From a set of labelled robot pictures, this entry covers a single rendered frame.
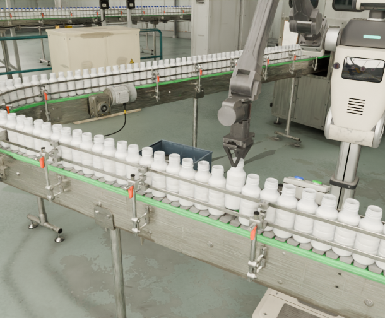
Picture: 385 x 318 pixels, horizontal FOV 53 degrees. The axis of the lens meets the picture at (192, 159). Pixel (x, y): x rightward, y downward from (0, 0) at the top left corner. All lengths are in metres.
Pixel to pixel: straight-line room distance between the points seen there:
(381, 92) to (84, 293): 1.94
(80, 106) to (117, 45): 2.80
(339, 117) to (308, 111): 3.48
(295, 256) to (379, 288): 0.23
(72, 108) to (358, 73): 1.91
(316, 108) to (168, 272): 3.14
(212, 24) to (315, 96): 2.91
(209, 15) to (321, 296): 6.33
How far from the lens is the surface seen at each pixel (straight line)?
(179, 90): 3.32
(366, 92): 1.62
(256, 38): 1.15
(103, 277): 2.63
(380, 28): 1.67
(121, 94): 2.80
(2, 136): 1.95
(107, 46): 5.50
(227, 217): 1.29
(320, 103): 5.01
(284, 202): 1.16
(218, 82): 3.62
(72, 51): 5.28
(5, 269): 2.88
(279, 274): 1.27
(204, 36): 7.28
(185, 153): 2.02
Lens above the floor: 1.68
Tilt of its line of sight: 24 degrees down
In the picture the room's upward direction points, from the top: 1 degrees clockwise
